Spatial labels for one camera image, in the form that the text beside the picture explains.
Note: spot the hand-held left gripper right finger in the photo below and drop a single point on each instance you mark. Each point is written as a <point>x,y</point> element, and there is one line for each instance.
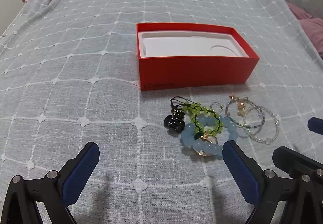
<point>239,171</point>

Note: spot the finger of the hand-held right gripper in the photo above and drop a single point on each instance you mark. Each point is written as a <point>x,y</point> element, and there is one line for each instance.
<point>297,161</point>
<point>316,125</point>

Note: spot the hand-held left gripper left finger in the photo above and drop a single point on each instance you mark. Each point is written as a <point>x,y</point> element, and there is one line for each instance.
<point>80,173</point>

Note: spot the gold charm pendant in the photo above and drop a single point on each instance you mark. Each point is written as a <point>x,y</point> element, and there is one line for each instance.
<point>239,107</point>

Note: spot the black hair claw clip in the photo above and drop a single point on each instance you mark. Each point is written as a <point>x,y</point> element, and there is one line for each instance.
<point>169,121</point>

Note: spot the red cardboard box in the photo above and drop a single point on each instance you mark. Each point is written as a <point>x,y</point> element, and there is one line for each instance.
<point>196,72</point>

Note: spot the pink cloth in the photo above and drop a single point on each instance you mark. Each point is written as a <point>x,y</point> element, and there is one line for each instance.
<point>315,29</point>

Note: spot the grey checked blanket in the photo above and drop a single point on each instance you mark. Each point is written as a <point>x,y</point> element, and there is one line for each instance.
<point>75,75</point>

